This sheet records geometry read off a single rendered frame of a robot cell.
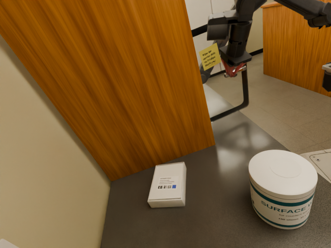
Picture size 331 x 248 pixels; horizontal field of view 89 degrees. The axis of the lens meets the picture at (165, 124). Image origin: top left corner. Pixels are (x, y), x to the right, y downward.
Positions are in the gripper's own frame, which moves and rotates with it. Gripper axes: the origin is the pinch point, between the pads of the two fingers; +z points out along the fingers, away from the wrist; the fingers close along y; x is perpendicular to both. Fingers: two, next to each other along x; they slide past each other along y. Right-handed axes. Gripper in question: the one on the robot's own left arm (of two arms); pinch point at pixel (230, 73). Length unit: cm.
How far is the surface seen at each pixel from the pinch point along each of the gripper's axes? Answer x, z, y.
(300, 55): 191, 121, -94
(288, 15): 192, 86, -139
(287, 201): -15.4, -5.3, 43.8
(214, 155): -16.7, 19.5, 20.7
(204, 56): -7.7, -5.9, -7.4
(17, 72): -66, -21, -11
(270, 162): -12.3, -4.2, 35.4
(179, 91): -22.4, -3.9, 2.7
